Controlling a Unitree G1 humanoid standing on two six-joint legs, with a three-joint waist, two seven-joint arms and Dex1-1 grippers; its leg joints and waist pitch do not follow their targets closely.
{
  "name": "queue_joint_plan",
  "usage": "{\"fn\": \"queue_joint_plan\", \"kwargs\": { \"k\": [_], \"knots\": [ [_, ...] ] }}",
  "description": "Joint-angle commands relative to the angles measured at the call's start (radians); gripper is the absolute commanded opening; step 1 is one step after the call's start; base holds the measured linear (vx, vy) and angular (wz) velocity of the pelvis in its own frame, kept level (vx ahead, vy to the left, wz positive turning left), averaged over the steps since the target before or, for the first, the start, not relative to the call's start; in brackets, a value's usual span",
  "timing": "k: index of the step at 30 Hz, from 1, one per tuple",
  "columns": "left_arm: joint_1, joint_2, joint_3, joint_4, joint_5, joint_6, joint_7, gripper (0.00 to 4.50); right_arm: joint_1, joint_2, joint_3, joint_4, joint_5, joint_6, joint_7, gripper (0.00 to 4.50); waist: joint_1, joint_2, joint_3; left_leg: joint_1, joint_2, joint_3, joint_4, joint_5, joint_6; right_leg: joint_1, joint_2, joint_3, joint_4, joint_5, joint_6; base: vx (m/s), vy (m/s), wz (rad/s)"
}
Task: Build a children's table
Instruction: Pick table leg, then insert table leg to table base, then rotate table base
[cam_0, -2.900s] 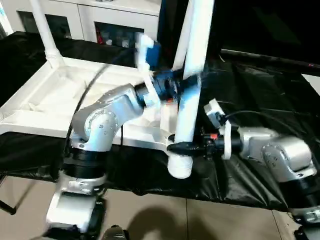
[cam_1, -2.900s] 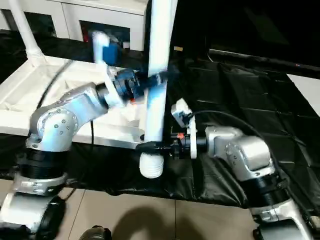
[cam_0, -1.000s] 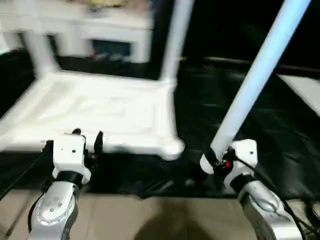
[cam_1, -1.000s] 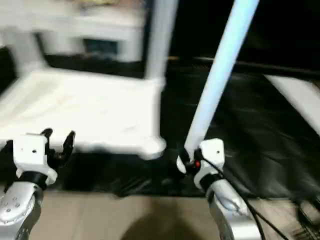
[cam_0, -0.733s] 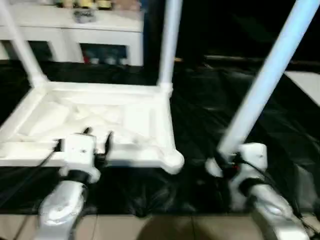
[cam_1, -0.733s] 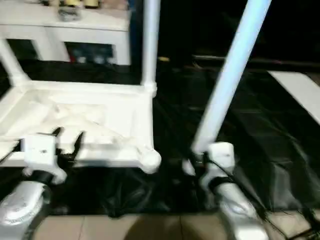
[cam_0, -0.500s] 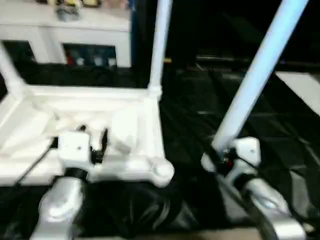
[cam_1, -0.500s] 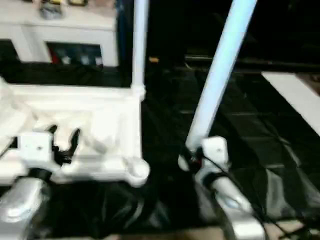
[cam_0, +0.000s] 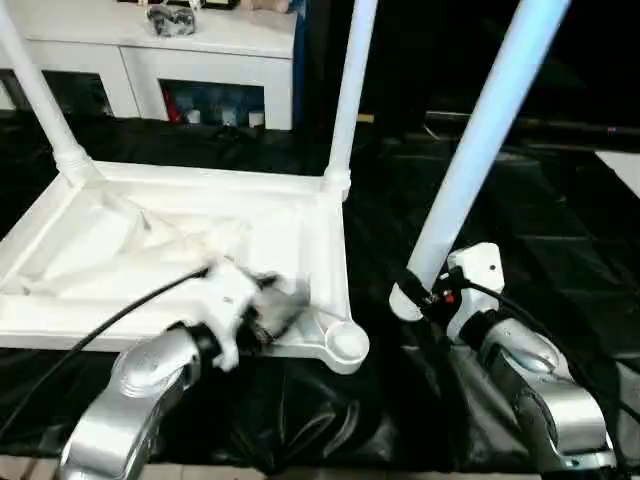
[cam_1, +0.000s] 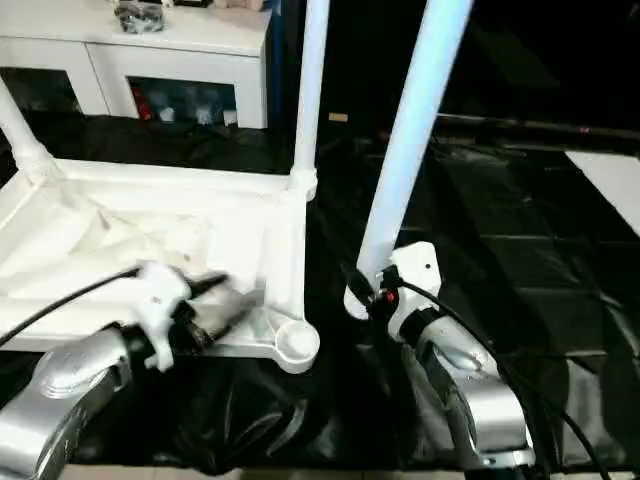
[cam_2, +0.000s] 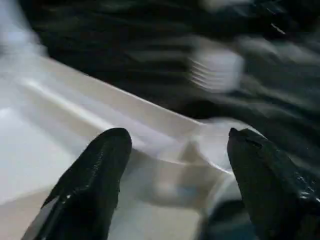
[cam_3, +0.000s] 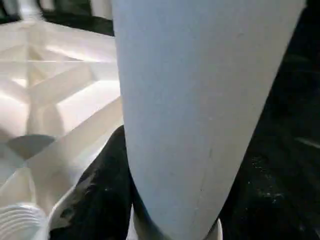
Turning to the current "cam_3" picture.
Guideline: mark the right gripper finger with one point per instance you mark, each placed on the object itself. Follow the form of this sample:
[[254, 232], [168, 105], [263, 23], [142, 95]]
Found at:
[[102, 200]]

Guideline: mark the white plastic table top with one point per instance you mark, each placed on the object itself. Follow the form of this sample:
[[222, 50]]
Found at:
[[55, 90]]

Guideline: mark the white plastic table leg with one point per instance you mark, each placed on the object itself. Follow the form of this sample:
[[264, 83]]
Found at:
[[200, 110], [29, 9]]

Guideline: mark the black plastic mat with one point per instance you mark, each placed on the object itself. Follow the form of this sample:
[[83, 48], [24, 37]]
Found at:
[[285, 165]]

